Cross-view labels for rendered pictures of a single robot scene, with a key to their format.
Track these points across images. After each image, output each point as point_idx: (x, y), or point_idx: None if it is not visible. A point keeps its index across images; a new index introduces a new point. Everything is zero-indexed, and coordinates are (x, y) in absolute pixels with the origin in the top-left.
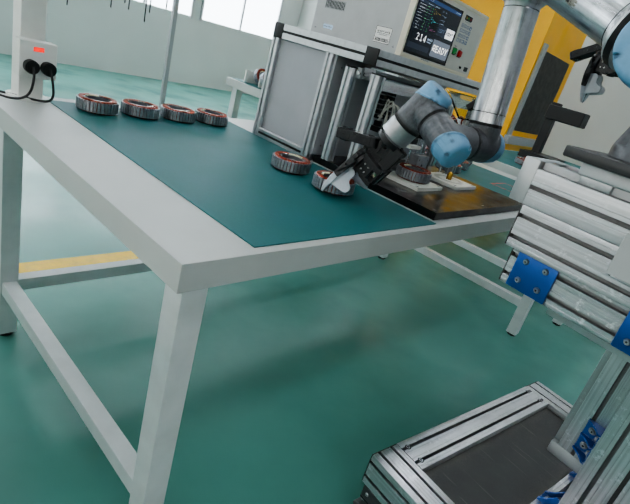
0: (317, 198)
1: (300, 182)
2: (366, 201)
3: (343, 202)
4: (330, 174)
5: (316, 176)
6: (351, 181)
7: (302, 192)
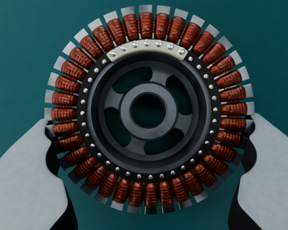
0: (8, 140)
1: (90, 7)
2: (205, 223)
3: (84, 196)
4: (182, 64)
5: (58, 62)
6: (164, 196)
7: None
